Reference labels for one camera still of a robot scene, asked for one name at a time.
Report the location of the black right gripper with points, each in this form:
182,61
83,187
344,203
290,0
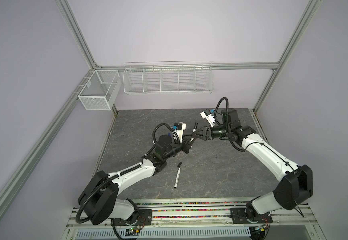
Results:
205,129

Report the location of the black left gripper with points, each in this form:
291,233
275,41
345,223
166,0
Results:
185,144

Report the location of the white marker pen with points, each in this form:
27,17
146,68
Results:
194,128
177,178

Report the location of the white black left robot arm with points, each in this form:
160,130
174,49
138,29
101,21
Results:
100,201

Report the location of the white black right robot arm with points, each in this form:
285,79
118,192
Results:
295,181

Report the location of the white mesh square basket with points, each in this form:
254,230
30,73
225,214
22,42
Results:
101,90

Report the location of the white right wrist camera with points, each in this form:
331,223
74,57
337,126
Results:
209,116

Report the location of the white wire long basket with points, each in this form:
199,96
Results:
179,77

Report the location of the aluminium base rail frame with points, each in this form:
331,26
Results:
201,219

